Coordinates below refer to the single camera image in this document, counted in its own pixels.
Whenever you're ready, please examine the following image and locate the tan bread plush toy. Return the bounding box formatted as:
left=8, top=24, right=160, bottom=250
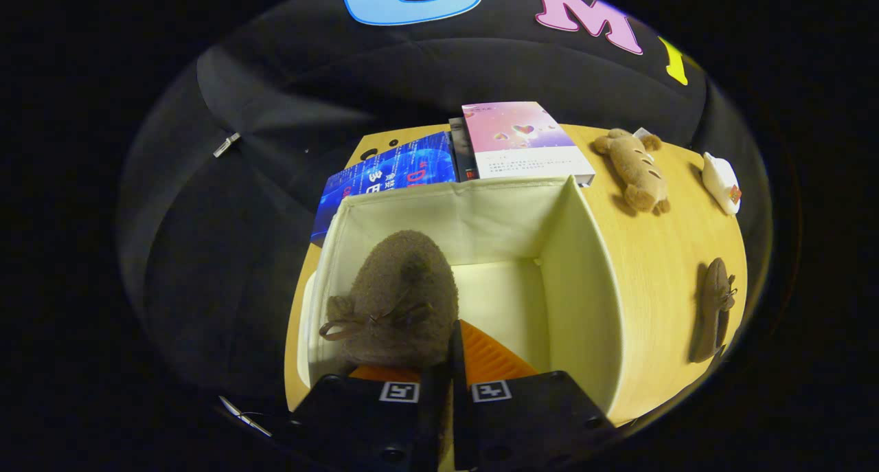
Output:
left=593, top=128, right=672, bottom=216

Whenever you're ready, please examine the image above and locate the dark cover book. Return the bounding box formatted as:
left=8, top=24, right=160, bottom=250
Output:
left=448, top=117, right=479, bottom=182

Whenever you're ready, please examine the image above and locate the brown suede moccasin shoe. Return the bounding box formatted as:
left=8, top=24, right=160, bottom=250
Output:
left=319, top=230, right=459, bottom=370
left=689, top=258, right=739, bottom=364

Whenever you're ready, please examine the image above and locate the blue cover book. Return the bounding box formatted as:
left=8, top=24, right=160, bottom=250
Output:
left=310, top=131, right=459, bottom=247

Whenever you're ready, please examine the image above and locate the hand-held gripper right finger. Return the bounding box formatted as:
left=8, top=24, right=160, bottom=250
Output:
left=450, top=319, right=615, bottom=472

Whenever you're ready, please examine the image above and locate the pink cover book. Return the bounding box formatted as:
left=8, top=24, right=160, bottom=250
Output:
left=461, top=102, right=597, bottom=186

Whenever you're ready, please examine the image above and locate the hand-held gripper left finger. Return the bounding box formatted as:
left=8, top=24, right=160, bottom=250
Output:
left=285, top=362, right=453, bottom=472

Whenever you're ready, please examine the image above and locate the flat screen device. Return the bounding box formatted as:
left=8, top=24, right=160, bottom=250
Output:
left=218, top=395, right=273, bottom=438

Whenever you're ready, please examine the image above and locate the cream fabric storage box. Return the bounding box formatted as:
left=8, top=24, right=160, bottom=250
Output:
left=297, top=177, right=626, bottom=428

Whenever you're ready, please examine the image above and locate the white plush toy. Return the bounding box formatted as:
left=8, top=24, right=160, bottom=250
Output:
left=700, top=152, right=742, bottom=216

